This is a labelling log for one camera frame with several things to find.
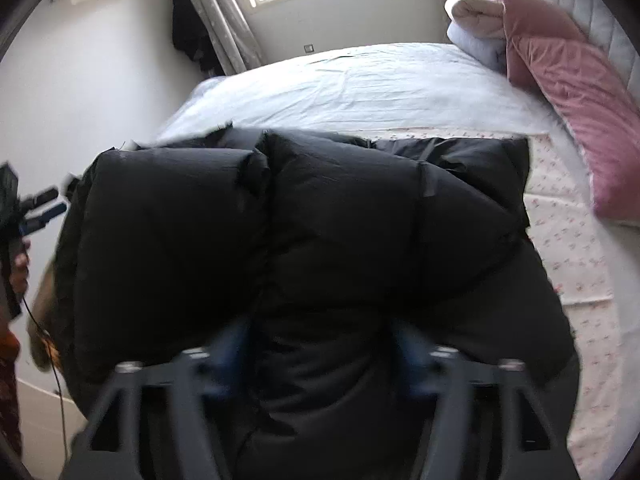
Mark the black puffer jacket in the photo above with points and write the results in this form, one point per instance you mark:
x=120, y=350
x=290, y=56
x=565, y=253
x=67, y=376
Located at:
x=300, y=235

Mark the pink pillow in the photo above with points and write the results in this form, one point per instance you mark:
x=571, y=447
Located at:
x=575, y=100

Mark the person's red patterned clothing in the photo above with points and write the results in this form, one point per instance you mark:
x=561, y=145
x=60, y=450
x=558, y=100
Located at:
x=7, y=385

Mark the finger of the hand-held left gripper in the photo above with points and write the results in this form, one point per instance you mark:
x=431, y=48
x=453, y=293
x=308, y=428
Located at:
x=47, y=213
x=45, y=195

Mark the dark hanging clothes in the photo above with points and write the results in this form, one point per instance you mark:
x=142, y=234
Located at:
x=187, y=30

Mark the wall outlet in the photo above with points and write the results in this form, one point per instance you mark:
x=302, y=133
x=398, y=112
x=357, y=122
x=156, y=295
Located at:
x=309, y=48

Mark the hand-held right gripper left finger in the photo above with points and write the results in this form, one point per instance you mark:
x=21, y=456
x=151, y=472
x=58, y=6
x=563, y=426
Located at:
x=231, y=357

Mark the floral bed sheet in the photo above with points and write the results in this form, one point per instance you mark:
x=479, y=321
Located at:
x=565, y=240

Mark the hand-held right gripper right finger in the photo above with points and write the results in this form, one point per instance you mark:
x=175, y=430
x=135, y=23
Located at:
x=412, y=360

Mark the bed with white sheet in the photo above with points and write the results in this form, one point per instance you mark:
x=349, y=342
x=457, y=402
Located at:
x=375, y=90

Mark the folded white blanket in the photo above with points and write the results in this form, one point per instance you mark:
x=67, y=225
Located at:
x=475, y=25

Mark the person's left hand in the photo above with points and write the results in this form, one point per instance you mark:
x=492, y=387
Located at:
x=21, y=267

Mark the grey padded headboard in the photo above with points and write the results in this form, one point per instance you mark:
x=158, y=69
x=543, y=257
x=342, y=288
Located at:
x=607, y=30

